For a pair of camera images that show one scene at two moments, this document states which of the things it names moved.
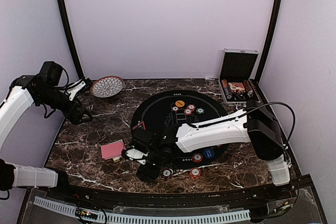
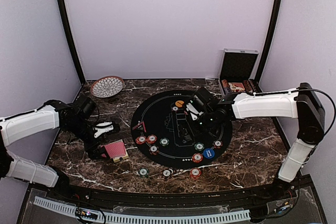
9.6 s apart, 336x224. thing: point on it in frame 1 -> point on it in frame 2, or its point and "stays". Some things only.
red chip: (197, 158) stays
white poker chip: (168, 172) stays
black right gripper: (148, 169) -> (184, 128)
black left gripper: (76, 111) -> (92, 149)
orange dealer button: (180, 103) stays
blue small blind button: (209, 153) stays
